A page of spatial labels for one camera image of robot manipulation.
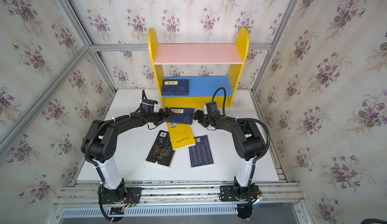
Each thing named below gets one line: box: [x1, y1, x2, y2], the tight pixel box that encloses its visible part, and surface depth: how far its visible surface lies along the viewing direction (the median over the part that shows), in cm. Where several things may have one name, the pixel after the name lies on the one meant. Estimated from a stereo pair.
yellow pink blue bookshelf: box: [148, 27, 250, 109], surface depth 111 cm
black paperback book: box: [145, 130, 176, 168], surface depth 88 cm
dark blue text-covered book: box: [188, 134, 214, 167], surface depth 88 cm
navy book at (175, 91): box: [161, 86, 190, 96], surface depth 100 cm
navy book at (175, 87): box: [161, 79, 190, 96], surface depth 103 cm
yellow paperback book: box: [166, 122, 197, 151], surface depth 94 cm
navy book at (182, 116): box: [165, 107, 195, 126], surface depth 103 cm
